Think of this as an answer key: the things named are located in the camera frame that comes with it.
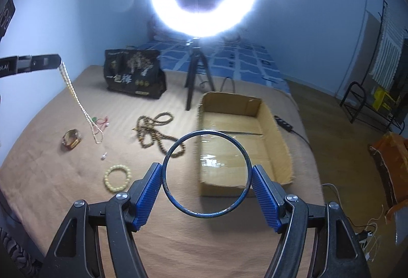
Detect white pearl necklace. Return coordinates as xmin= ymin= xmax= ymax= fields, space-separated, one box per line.
xmin=59 ymin=61 xmax=105 ymax=145

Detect blue glass bangle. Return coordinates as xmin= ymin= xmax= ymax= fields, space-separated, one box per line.
xmin=161 ymin=130 xmax=252 ymax=219

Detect black plum snack bag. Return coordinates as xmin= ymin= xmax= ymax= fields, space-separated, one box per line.
xmin=103 ymin=49 xmax=167 ymax=99

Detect orange wooden stool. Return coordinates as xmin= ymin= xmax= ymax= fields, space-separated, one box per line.
xmin=368 ymin=132 xmax=407 ymax=222

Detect black power strip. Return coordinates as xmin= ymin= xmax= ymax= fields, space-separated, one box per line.
xmin=274 ymin=115 xmax=293 ymax=133

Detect cardboard box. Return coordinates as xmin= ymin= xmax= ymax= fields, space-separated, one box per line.
xmin=198 ymin=92 xmax=294 ymax=186

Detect yellow box on rack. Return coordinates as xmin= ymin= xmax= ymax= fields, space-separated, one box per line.
xmin=372 ymin=86 xmax=396 ymax=114

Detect black clothes rack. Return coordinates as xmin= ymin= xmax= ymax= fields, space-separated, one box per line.
xmin=340 ymin=0 xmax=407 ymax=135

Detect black tripod stand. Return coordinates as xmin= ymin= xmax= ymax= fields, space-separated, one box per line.
xmin=185 ymin=37 xmax=215 ymax=111

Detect dark hanging clothes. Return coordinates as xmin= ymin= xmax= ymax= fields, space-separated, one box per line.
xmin=390 ymin=38 xmax=407 ymax=123

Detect white knitted garment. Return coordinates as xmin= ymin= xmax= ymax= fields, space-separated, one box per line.
xmin=370 ymin=5 xmax=404 ymax=91

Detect blue patterned bed sheet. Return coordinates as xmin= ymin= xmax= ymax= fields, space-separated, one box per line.
xmin=138 ymin=38 xmax=290 ymax=93

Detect green jade pendant red cord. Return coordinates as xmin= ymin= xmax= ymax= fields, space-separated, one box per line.
xmin=91 ymin=116 xmax=111 ymax=129

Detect cream bead bracelet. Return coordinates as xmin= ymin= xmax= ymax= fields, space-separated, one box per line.
xmin=103 ymin=163 xmax=132 ymax=193

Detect brown wooden bead necklace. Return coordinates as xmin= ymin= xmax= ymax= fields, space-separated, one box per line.
xmin=132 ymin=111 xmax=186 ymax=158

